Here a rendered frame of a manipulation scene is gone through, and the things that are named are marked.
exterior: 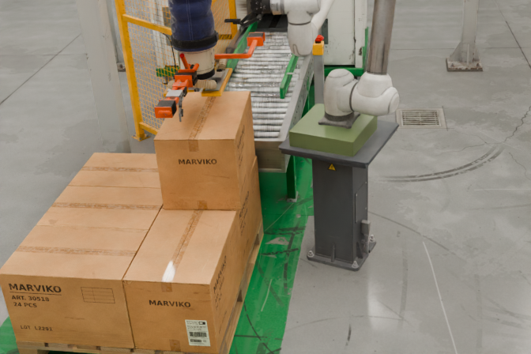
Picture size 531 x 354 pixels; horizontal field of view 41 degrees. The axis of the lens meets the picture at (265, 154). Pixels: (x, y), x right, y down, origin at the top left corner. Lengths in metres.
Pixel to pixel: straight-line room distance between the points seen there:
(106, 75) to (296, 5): 2.22
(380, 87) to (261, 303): 1.29
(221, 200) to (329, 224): 0.72
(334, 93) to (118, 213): 1.26
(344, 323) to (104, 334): 1.18
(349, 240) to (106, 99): 2.07
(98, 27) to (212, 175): 1.77
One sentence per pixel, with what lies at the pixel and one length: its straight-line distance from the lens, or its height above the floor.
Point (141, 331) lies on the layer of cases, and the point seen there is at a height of 0.25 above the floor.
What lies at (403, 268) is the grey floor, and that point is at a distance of 4.09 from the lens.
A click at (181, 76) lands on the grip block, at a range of 3.34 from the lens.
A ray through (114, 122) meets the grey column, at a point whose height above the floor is 0.38.
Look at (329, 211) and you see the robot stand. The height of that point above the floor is 0.33.
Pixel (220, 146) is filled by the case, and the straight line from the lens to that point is 3.44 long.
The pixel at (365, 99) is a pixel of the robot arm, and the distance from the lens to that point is 3.58.
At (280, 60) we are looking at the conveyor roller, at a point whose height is 0.53.
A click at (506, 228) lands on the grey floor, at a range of 4.51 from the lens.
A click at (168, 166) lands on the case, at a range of 3.55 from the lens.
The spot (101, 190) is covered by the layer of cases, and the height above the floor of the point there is 0.54.
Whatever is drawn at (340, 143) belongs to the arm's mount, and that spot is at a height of 0.82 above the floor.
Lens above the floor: 2.43
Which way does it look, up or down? 27 degrees down
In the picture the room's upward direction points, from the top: 4 degrees counter-clockwise
